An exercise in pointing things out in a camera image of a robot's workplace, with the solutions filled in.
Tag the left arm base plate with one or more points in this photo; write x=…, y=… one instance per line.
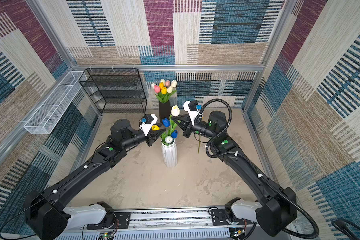
x=118, y=220

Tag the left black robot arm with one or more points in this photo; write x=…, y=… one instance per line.
x=47, y=213

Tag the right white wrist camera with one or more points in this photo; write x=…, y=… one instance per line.
x=194, y=111

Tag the white blue tinted tulip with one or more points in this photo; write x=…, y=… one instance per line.
x=169, y=140

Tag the white ribbed ceramic vase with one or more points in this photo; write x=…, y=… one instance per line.
x=170, y=155

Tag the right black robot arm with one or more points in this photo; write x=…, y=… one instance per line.
x=275, y=207

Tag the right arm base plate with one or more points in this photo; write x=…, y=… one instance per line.
x=222, y=217

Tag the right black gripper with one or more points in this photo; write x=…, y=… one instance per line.
x=187, y=123

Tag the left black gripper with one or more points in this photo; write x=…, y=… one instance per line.
x=153, y=136

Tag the aluminium rail with cable duct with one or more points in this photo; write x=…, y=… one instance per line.
x=196, y=223

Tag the black wire shelf rack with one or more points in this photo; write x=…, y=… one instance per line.
x=118, y=90

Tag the white wire mesh basket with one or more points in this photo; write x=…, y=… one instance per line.
x=49, y=113

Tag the black cylindrical vase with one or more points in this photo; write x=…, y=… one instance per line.
x=164, y=110

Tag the large cream white tulip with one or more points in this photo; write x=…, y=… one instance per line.
x=175, y=112

